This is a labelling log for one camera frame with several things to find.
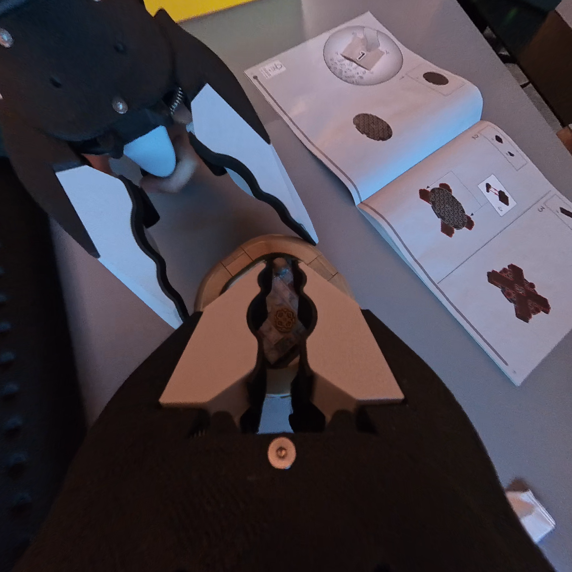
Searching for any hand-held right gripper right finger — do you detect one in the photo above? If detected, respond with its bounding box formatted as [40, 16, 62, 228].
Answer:
[288, 261, 406, 432]

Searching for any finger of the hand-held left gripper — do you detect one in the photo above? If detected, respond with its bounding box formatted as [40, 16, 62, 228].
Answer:
[56, 164, 190, 330]
[191, 84, 319, 245]

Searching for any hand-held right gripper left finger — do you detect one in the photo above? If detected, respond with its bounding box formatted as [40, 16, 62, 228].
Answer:
[158, 260, 271, 432]

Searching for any brown patterned brick piece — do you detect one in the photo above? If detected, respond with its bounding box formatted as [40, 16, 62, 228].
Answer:
[261, 257, 309, 363]

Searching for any tan toy brick pot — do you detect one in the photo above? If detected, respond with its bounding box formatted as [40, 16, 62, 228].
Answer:
[194, 234, 354, 398]

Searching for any grey desk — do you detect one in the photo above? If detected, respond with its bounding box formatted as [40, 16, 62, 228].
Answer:
[49, 0, 572, 572]

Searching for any person's left hand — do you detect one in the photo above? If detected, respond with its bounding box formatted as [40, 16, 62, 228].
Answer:
[83, 123, 199, 195]

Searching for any yellow plastic tray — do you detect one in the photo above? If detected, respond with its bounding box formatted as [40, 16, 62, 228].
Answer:
[147, 0, 235, 24]

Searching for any white instruction booklet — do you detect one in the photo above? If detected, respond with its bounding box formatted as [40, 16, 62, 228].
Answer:
[245, 11, 572, 387]

